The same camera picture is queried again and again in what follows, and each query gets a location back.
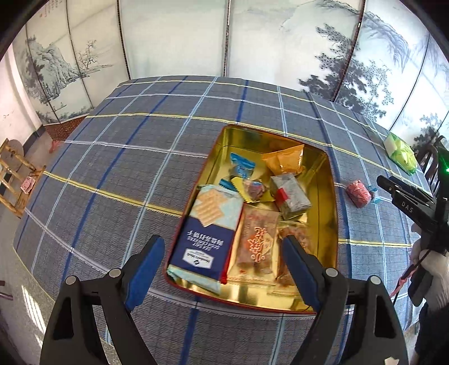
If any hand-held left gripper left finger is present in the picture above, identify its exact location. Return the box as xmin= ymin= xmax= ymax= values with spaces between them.
xmin=39 ymin=234 xmax=165 ymax=365

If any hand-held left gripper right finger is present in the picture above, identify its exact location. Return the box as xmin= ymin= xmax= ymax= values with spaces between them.
xmin=282 ymin=234 xmax=410 ymax=365

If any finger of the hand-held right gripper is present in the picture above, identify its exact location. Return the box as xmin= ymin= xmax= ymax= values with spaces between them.
xmin=388 ymin=175 xmax=436 ymax=205
xmin=377 ymin=175 xmax=439 ymax=226

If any clear fried snack packet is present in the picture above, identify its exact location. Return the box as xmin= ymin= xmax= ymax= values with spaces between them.
xmin=275 ymin=221 xmax=316 ymax=288
xmin=226 ymin=204 xmax=281 ymax=285

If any pink patterned snack packet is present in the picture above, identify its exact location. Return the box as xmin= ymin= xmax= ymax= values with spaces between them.
xmin=345 ymin=179 xmax=373 ymax=208

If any red and gold tin box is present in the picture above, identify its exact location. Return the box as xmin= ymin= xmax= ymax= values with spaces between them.
xmin=163 ymin=124 xmax=339 ymax=314

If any light blue cracker packet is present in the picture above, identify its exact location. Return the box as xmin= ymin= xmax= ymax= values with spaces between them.
xmin=166 ymin=184 xmax=244 ymax=295

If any grey packet with red label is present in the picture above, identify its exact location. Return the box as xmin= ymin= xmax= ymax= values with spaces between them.
xmin=270 ymin=173 xmax=312 ymax=215

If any yellow and brown candy packet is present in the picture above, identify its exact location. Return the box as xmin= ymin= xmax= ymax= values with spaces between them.
xmin=230 ymin=176 xmax=271 ymax=203

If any orange snack packet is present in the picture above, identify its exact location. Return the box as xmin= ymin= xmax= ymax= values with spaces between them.
xmin=262 ymin=145 xmax=305 ymax=176

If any blue candy packet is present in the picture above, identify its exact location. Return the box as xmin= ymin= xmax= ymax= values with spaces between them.
xmin=220 ymin=152 xmax=256 ymax=186

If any person's right hand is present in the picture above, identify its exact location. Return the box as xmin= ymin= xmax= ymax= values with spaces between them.
xmin=410 ymin=223 xmax=449 ymax=311

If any dark wooden chair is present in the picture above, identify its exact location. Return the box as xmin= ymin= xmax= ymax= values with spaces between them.
xmin=417 ymin=136 xmax=443 ymax=184

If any green snack packet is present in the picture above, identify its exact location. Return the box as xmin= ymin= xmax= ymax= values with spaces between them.
xmin=383 ymin=133 xmax=419 ymax=175

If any blue plaid tablecloth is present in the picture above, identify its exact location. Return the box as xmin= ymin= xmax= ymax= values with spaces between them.
xmin=13 ymin=75 xmax=434 ymax=365

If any bamboo chair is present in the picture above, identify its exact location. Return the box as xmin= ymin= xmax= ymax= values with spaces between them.
xmin=0 ymin=138 xmax=46 ymax=218

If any brown floor mat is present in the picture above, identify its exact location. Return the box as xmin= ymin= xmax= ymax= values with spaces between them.
xmin=44 ymin=117 xmax=88 ymax=143

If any painted folding screen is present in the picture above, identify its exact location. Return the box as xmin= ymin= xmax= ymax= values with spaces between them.
xmin=12 ymin=0 xmax=449 ymax=158

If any red and black cable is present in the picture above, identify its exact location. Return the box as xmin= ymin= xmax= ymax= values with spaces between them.
xmin=391 ymin=251 xmax=432 ymax=306

